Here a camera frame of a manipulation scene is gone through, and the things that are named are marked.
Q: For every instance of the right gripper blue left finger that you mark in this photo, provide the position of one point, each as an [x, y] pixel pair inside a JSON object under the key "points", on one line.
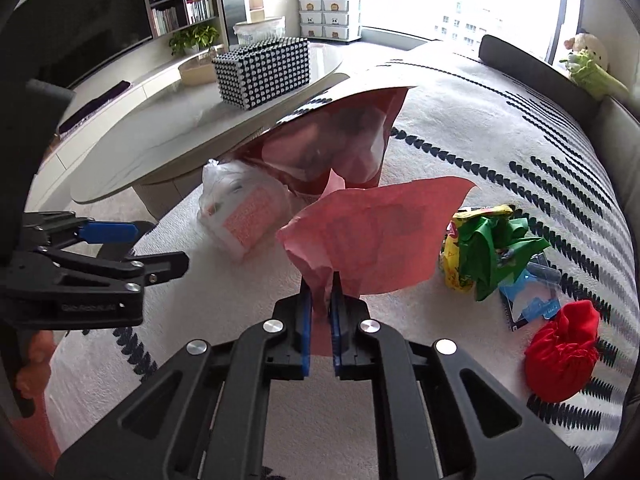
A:
{"points": [[304, 326]]}

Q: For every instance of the pink paper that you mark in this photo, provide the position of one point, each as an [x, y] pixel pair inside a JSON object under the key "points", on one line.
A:
{"points": [[378, 239]]}

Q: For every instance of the white plastic bag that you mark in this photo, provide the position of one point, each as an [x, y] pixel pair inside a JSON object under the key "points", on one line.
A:
{"points": [[240, 205]]}

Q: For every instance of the green potted plant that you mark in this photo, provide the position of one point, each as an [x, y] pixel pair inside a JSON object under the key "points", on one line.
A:
{"points": [[197, 37]]}

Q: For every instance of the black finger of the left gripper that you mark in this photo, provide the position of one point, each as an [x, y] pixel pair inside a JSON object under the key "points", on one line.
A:
{"points": [[162, 268]]}

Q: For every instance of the red cloth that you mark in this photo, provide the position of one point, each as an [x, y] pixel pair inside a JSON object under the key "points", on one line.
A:
{"points": [[560, 359]]}

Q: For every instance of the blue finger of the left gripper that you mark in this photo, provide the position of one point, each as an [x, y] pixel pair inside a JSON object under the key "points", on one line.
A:
{"points": [[110, 232]]}

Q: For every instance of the white drawer cabinet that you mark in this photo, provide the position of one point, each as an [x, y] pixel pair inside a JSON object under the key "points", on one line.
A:
{"points": [[333, 20]]}

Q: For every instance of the plush toy with green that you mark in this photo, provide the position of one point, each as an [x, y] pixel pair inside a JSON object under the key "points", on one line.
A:
{"points": [[587, 66]]}

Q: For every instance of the blue plastic package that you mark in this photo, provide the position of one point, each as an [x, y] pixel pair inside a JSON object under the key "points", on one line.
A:
{"points": [[534, 294]]}

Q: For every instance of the white tv console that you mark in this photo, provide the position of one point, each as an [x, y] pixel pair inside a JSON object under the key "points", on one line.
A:
{"points": [[68, 155]]}

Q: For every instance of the black white tissue box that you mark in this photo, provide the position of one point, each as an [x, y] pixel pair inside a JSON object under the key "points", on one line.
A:
{"points": [[255, 74]]}

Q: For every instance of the dark grey sofa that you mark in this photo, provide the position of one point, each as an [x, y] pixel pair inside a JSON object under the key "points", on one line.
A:
{"points": [[611, 124]]}

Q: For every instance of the white oval coffee table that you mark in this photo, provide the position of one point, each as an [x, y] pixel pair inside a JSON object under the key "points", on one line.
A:
{"points": [[159, 148]]}

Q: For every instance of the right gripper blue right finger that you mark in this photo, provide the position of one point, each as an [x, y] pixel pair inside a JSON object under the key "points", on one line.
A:
{"points": [[336, 306]]}

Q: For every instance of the red trash bag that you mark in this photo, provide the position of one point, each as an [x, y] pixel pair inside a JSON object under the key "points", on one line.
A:
{"points": [[347, 136]]}

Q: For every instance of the black remote on console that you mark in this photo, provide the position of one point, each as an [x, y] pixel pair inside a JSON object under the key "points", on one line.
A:
{"points": [[92, 106]]}

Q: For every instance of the left hand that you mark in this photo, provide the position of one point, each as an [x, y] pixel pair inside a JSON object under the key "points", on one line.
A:
{"points": [[32, 379]]}

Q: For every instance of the clear plastic container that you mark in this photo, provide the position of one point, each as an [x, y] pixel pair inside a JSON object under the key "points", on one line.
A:
{"points": [[251, 32]]}

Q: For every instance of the green yellow snack wrapper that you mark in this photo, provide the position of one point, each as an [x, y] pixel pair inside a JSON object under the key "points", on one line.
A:
{"points": [[485, 247]]}

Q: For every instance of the beige round bowl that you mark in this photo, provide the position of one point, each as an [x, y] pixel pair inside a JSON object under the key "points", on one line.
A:
{"points": [[199, 70]]}

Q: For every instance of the black television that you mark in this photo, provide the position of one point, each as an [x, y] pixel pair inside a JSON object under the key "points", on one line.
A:
{"points": [[63, 42]]}

